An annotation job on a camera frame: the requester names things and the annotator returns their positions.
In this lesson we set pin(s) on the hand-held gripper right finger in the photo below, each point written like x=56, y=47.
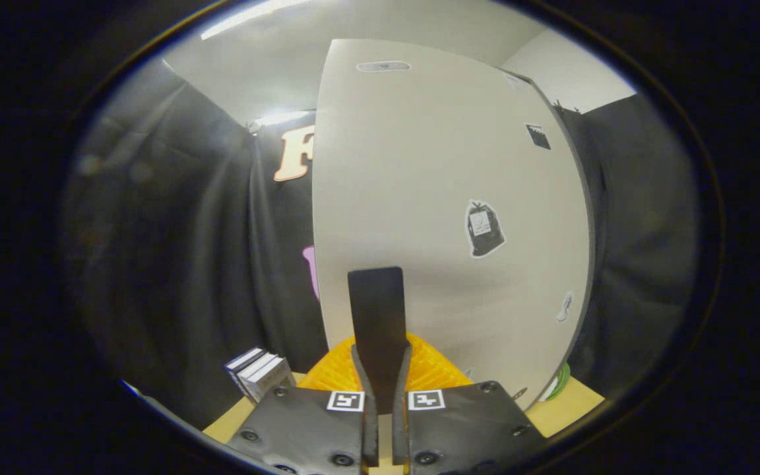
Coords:
x=400, y=429

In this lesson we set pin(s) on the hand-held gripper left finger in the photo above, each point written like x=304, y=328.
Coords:
x=371, y=429

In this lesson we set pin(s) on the white shoe cabinet door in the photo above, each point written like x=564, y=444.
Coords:
x=419, y=165

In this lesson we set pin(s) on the grey cover book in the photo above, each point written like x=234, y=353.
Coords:
x=274, y=379

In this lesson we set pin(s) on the green white object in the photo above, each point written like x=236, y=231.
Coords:
x=559, y=386

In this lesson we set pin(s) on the black backdrop cloth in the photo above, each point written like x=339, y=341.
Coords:
x=175, y=264

